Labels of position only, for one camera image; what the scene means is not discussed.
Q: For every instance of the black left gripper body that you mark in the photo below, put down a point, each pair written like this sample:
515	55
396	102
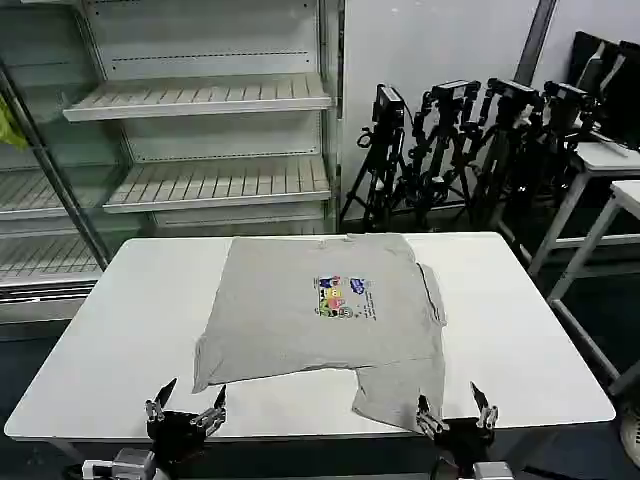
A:
177	432

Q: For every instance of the grey wall conduit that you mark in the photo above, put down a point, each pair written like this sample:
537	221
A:
539	45

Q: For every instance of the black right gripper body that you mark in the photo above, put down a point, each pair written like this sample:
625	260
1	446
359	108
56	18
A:
462	440

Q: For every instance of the white empty shelf rack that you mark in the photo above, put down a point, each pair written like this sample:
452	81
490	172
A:
215	100

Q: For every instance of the white metal-frame side table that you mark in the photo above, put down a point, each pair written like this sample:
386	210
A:
600	280

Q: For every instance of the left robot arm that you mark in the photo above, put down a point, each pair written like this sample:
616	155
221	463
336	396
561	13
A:
122	465

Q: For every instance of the glass-sided display cabinet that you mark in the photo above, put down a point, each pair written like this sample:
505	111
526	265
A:
45	200

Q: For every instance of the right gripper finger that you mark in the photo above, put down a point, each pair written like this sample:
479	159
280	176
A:
429	417
484	406

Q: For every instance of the black monitor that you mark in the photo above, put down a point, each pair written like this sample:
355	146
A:
625	95
590	65

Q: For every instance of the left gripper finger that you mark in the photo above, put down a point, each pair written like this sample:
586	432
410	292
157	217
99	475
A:
161	400
214	411

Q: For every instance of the white fan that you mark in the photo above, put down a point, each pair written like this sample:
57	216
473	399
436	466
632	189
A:
631	435

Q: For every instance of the white desk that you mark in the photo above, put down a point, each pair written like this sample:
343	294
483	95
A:
610	160

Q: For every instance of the yellow-green bag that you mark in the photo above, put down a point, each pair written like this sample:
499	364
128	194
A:
11	125

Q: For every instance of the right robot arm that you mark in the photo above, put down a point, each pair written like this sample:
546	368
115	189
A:
492	471

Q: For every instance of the grey printed T-shirt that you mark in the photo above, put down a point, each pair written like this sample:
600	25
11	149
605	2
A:
325	320

